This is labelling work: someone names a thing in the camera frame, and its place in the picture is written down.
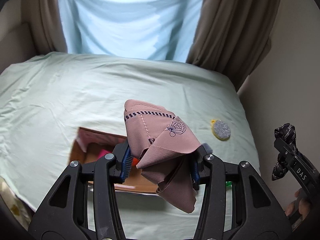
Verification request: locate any yellow silver scrub pad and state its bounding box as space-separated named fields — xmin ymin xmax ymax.
xmin=211 ymin=120 xmax=231 ymax=141

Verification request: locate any pink embroidered cloth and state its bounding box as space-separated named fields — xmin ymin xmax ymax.
xmin=124 ymin=99 xmax=201 ymax=213

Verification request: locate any black patterned scarf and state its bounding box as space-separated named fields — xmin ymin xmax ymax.
xmin=271 ymin=123 xmax=297 ymax=181

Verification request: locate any person's right hand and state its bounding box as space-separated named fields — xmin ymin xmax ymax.
xmin=285 ymin=188 xmax=310 ymax=220

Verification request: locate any magenta cloth item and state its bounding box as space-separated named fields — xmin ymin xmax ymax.
xmin=97 ymin=148 xmax=112 ymax=159

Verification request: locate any brown cardboard box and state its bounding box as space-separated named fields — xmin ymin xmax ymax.
xmin=69 ymin=127 xmax=157 ymax=194

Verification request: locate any pale green bed sheet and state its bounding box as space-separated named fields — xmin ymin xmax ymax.
xmin=0 ymin=51 xmax=261 ymax=240

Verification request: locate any brown right curtain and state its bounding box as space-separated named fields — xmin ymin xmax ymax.
xmin=187 ymin=0 xmax=280 ymax=90

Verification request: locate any brown curtain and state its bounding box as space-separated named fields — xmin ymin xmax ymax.
xmin=21 ymin=0 xmax=67 ymax=55
xmin=187 ymin=0 xmax=280 ymax=90

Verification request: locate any light blue hanging sheet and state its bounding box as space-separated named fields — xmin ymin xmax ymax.
xmin=58 ymin=0 xmax=203 ymax=62

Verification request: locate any brown left curtain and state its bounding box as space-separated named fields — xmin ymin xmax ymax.
xmin=21 ymin=0 xmax=67 ymax=55

